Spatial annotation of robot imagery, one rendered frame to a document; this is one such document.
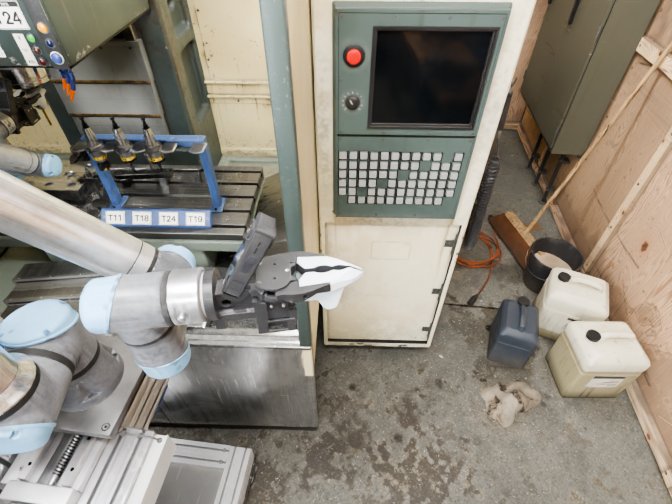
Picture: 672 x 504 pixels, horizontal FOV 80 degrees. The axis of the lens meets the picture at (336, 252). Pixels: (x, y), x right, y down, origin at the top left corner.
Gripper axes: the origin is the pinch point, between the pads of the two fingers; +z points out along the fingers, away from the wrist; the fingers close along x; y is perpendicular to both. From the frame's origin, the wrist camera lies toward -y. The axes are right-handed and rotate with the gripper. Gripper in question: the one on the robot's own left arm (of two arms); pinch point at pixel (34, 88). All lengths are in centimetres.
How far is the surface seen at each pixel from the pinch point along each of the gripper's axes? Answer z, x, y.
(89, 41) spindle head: -7.4, 32.5, -18.8
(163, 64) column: 46, 30, 9
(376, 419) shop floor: -63, 132, 137
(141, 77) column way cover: 40.9, 20.0, 12.7
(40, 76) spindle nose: -3.5, 7.6, -6.0
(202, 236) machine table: -25, 57, 49
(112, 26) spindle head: 9.3, 32.5, -18.1
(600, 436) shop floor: -69, 240, 136
